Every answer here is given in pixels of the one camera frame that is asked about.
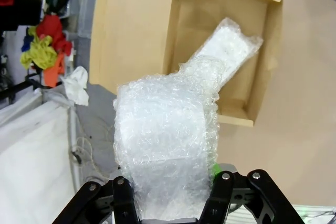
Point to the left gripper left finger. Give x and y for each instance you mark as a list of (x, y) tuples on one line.
[(120, 203)]

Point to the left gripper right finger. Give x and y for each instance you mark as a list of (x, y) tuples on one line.
[(220, 197)]

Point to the bubble rounded clock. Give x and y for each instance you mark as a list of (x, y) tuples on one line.
[(162, 129)]

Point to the plastic rectangular clock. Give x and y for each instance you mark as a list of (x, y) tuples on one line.
[(228, 45)]

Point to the white cloth bin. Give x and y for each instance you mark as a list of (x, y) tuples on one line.
[(31, 155)]

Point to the white crumpled cloth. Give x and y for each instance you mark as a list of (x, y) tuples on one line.
[(77, 87)]

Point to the orange cloth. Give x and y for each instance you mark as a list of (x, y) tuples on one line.
[(52, 74)]

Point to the brown cardboard box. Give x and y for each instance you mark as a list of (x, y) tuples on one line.
[(131, 37)]

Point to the yellow green crumpled cloth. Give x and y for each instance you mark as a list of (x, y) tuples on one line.
[(39, 53)]

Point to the red crumpled cloth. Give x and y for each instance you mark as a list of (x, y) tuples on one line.
[(52, 27)]

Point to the translucent plastic storage bin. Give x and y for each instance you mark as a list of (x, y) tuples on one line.
[(88, 11)]

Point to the black folded garment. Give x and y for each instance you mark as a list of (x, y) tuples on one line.
[(23, 11)]

